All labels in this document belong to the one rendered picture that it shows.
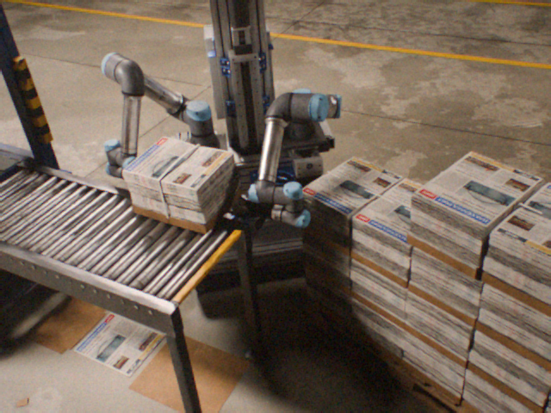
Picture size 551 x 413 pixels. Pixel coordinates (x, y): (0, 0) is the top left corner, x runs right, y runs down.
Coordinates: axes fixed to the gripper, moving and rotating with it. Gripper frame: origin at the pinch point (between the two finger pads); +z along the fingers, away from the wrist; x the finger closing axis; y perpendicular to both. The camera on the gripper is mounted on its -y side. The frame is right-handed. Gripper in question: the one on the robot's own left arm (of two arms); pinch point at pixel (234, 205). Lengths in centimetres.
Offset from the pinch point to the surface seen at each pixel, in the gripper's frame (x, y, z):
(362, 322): -6, -54, -57
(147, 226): 26.6, -0.5, 26.9
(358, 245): -7, -11, -55
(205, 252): 31.1, -0.2, -5.3
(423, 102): -276, -83, -9
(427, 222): 2, 17, -84
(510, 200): -9, 26, -108
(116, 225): 31, -1, 40
